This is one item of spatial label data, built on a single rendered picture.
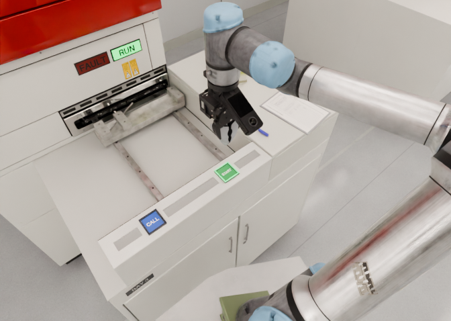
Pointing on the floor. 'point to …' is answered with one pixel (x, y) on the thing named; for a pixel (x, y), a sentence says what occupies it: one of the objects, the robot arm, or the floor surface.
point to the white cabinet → (224, 242)
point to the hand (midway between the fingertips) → (228, 142)
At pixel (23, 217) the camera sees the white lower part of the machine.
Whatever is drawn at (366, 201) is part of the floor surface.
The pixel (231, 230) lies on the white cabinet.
